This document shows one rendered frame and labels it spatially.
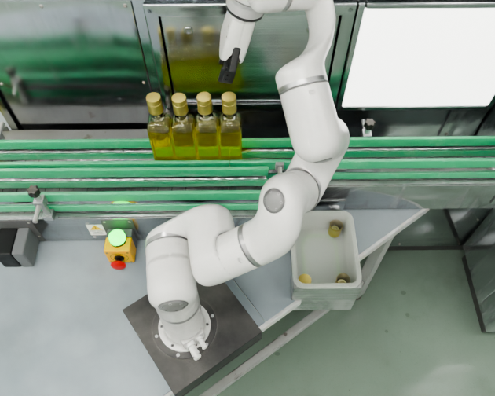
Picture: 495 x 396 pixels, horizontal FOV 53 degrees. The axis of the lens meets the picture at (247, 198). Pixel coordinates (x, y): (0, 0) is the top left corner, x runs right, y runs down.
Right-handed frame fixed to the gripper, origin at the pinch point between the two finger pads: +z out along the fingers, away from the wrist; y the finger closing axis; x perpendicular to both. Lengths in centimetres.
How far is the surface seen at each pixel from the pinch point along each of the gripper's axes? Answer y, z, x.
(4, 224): 17, 54, -48
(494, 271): 4, 68, 118
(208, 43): -12.4, 5.3, -3.6
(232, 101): 1.5, 8.6, 3.2
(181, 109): 2.0, 13.6, -7.6
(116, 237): 20, 46, -18
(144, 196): 14.1, 34.3, -12.9
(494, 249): -3, 63, 117
